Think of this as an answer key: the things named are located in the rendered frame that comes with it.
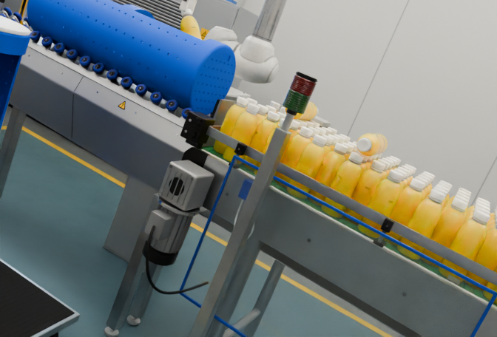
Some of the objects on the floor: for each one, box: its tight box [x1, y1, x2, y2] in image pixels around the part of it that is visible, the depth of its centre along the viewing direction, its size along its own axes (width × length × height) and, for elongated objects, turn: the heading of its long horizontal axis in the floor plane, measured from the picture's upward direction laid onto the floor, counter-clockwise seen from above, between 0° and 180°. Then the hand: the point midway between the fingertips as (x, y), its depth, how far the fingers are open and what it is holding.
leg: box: [126, 261, 163, 325], centre depth 210 cm, size 6×6×63 cm
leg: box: [104, 193, 159, 337], centre depth 197 cm, size 6×6×63 cm
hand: (188, 4), depth 191 cm, fingers closed on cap, 4 cm apart
